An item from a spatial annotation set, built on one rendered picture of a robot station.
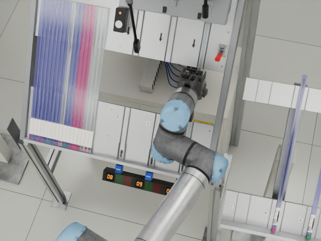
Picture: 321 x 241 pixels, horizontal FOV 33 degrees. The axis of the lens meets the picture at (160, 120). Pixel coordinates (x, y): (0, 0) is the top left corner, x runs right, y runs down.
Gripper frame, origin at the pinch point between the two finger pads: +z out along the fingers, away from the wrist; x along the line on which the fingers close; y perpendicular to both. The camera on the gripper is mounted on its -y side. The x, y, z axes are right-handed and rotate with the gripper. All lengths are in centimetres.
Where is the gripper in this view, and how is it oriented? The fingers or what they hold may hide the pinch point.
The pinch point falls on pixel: (197, 81)
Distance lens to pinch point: 177.6
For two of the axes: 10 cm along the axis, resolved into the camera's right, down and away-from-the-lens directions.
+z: 2.5, -4.1, 8.8
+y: 1.1, -8.9, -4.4
